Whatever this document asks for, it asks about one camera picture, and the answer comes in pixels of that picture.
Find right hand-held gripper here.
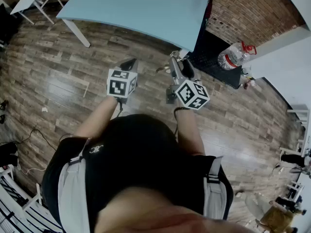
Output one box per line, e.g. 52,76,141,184
164,50,210,111

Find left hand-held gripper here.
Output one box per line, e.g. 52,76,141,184
106,58,139,104

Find person's left forearm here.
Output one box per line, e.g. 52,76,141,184
74,96,119,140

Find person's right forearm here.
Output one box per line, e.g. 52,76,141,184
174,107,206,156

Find black perforated mat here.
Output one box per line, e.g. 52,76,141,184
187,29,243,90

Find large clear water bottle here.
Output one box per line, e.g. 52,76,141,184
217,41,258,70

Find light blue table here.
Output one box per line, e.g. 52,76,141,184
55,0,214,53

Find black red coiled pole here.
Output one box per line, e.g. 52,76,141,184
203,0,214,19

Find small red floor items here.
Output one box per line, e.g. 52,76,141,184
243,78,256,90

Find black t-shirt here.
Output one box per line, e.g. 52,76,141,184
41,134,234,230

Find black bag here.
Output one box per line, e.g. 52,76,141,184
0,142,19,167

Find white metal rack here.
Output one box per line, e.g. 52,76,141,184
0,165,61,233

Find black floor cable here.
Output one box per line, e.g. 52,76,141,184
28,129,73,153

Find grey shoulder strap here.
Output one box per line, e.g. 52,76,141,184
203,155,228,220
57,154,90,233

